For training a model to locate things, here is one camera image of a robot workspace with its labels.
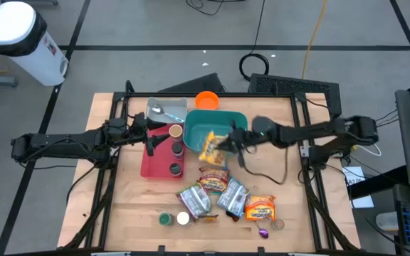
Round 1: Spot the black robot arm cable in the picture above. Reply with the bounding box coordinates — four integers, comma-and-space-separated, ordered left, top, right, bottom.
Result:
242, 147, 290, 186

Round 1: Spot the pink green snack packet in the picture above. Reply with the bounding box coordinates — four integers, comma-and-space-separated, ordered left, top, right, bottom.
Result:
175, 181, 213, 221

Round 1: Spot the white paper sheet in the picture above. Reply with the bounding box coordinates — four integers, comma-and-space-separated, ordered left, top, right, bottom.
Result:
342, 166, 375, 210

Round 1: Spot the black slanted panel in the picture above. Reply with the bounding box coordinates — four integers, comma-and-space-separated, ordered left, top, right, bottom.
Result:
157, 72, 227, 95

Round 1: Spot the red plastic tray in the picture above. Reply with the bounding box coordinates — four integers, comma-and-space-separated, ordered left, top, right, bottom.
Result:
140, 122, 186, 181

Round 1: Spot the black cable with coil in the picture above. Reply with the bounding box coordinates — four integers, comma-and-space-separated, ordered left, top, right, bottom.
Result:
238, 0, 270, 82

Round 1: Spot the yellow snack packet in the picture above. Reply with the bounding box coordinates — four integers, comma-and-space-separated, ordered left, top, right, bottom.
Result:
198, 130, 229, 169

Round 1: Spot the black side desk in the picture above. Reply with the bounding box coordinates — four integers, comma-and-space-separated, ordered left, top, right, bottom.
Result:
347, 165, 410, 256

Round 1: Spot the brown orange taco seasoning packet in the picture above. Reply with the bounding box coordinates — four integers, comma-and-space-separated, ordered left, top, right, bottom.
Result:
198, 213, 220, 224

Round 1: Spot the teal plastic bin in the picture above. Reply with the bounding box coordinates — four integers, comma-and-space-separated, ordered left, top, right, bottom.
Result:
182, 109, 249, 154

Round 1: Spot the tan lid glass jar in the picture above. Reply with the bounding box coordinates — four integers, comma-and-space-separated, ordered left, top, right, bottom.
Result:
168, 124, 184, 142

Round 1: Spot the white lid bagel seasoning jar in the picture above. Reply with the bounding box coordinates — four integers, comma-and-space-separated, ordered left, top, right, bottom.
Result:
176, 210, 191, 226

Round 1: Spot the blue ramen packet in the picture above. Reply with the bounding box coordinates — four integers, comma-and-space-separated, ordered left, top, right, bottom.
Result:
216, 176, 251, 218

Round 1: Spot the red orange ramen packet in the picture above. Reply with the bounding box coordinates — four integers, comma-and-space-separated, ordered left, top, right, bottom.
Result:
198, 166, 231, 195

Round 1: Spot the green spice jar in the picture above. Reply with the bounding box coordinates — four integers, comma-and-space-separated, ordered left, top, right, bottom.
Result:
158, 211, 174, 227

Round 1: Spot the white trash can black bag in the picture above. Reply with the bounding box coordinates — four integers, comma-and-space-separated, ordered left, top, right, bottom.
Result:
0, 1, 70, 87

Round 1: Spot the black metal table frame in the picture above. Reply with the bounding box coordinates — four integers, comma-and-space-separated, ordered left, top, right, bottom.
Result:
61, 80, 361, 256

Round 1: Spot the white computer mouse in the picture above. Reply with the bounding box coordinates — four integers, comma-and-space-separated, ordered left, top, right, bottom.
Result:
374, 211, 401, 233

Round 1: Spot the orange plastic bowl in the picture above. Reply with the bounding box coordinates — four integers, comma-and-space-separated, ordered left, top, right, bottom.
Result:
194, 90, 221, 111

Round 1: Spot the black lid spices jar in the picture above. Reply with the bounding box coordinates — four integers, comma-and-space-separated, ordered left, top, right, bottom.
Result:
168, 161, 184, 178

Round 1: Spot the grey plastic tray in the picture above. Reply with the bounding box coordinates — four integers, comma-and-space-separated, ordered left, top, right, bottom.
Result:
146, 97, 189, 124

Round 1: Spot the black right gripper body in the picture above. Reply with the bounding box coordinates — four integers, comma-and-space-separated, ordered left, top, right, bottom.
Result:
228, 129, 261, 152

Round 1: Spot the black lid purple label jar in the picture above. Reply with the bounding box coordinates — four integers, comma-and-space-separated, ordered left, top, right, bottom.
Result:
171, 141, 185, 161

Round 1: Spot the yellow hanging cable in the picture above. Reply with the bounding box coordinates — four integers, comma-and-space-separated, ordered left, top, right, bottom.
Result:
300, 0, 330, 80

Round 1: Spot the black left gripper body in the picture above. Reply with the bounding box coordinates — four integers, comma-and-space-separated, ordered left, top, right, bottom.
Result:
125, 112, 149, 145

